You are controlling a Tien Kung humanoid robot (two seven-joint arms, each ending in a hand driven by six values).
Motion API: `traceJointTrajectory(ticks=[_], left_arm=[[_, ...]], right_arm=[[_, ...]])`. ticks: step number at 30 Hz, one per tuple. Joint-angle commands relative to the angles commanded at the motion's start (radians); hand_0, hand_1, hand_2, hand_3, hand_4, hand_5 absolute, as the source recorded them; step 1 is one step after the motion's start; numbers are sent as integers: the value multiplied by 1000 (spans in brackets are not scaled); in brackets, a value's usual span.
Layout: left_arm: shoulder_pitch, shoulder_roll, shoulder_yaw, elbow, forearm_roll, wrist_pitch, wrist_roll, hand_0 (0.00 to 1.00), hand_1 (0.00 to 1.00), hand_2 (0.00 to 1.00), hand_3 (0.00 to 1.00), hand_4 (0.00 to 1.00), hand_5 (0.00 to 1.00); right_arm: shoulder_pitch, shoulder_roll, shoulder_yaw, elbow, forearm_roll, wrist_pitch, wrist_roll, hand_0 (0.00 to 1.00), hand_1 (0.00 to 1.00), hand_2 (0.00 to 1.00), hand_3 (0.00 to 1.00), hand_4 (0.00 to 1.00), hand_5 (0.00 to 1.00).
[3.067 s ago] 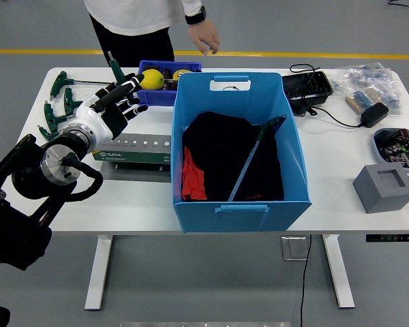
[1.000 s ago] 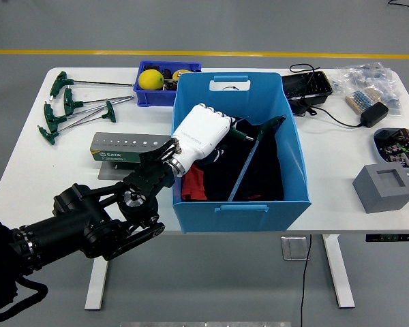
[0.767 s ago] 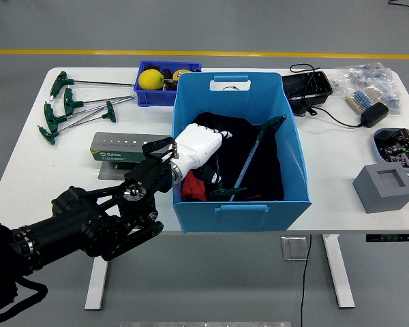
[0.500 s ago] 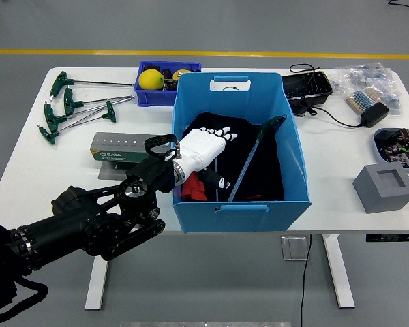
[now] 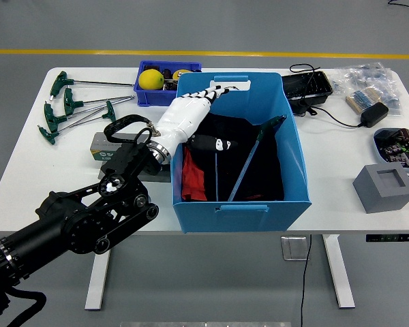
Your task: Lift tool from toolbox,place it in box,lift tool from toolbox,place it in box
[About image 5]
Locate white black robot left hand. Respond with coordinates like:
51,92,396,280
153,83,239,157

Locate large green T-handle wrench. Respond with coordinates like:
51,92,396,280
227,114,288,202

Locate large blue plastic box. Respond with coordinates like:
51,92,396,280
171,71,312,234

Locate small blue parts bin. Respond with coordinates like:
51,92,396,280
133,60,202,107

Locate yellow lemon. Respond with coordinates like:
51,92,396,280
138,69,166,91

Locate red cloth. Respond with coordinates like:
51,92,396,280
181,146,207,202

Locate black cloth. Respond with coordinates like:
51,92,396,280
181,114,284,202

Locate black plastic tray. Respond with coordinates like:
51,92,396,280
279,71,334,116

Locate metal floor socket plate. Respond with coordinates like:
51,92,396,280
281,236,311,262

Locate resistor tape bundle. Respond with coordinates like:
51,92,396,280
345,87,384,114

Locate white table leg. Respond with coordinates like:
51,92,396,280
84,234,114,311
322,234,356,309

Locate clear bags of blue parts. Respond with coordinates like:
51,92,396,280
332,62,403,116

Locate black power adapter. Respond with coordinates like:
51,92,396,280
360,102,390,129

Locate light blue dish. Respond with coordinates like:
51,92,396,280
373,127,409,176

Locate grey block with square recess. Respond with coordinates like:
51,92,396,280
352,162,409,215

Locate pile of electronic parts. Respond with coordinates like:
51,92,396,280
374,128,409,168

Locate black table control panel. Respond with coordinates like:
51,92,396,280
365,233,409,243

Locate green T-handle hex wrench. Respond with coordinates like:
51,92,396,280
88,100,117,124
63,87,136,116
37,114,106,146
43,101,106,134

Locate long thin green T-handle wrench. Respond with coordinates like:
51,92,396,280
49,70,135,99

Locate black adapter cable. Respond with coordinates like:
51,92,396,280
289,63,365,129

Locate black floor cable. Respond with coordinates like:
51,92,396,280
299,234,313,327

